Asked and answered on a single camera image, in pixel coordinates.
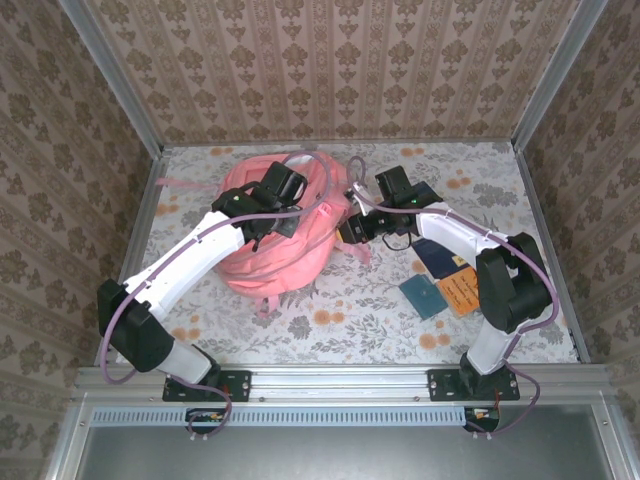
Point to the pink backpack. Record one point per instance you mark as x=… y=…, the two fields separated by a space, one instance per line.
x=280 y=270

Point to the navy book small yellow label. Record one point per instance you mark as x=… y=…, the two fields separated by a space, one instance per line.
x=435 y=257

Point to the teal wallet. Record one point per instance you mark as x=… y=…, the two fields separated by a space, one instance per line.
x=422 y=297

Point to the orange Huckleberry Finn book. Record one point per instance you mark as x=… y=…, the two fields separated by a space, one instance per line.
x=457 y=295

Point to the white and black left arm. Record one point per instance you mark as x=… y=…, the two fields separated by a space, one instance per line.
x=170 y=280

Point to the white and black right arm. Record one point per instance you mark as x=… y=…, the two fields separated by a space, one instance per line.
x=510 y=295

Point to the floral tablecloth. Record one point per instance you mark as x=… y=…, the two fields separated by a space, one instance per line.
x=350 y=340

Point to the grey metal sheet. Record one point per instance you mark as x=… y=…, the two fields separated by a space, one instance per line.
x=350 y=450

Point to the aluminium side rail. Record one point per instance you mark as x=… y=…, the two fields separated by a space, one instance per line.
x=134 y=260
x=534 y=200

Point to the aluminium mounting rail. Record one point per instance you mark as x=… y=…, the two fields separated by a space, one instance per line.
x=340 y=382

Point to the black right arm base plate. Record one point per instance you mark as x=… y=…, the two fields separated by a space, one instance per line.
x=440 y=385

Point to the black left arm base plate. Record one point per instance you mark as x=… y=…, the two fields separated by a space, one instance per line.
x=240 y=385

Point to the aluminium corner post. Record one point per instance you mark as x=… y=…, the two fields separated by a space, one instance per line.
x=115 y=75
x=556 y=75

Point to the aluminium lower frame beam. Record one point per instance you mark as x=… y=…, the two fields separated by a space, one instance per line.
x=617 y=450
x=67 y=440

